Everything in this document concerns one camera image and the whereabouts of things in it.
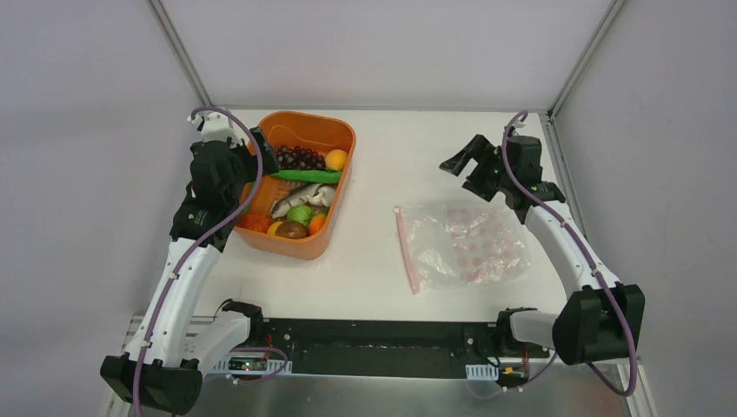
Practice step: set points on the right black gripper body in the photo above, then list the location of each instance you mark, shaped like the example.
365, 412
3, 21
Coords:
483, 170

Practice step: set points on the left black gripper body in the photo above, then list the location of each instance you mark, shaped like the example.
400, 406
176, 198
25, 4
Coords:
253, 155

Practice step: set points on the dark red grape bunch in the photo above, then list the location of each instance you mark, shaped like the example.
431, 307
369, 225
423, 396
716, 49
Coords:
299, 158

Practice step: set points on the grey toy fish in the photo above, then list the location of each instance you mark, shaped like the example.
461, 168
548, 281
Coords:
304, 194

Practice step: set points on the clear zip top bag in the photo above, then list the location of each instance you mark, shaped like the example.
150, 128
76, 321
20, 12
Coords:
458, 244

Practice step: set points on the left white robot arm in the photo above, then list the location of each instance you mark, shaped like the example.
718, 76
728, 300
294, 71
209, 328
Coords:
161, 368

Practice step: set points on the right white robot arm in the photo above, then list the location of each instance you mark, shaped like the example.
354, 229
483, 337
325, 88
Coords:
602, 317

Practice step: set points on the green lime fruit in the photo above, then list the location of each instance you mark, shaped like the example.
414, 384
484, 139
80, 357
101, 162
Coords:
300, 213

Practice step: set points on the red tomato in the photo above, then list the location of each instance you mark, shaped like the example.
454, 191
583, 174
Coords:
258, 222

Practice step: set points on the white mushroom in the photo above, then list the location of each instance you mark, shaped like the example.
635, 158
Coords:
323, 196

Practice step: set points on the orange plastic basket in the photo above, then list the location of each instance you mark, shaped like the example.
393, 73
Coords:
320, 133

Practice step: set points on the orange fruit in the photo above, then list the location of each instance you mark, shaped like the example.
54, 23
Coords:
336, 160

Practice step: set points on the yellow lemon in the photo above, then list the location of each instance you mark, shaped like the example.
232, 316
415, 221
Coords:
274, 227

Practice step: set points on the brown chestnut ball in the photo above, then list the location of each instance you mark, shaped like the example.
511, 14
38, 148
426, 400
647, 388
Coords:
291, 230

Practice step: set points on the small orange tangerine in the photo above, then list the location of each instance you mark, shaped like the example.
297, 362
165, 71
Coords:
316, 222

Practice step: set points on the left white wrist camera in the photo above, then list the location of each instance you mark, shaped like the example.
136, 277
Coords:
215, 127

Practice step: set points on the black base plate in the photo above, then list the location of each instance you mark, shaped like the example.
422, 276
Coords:
405, 349

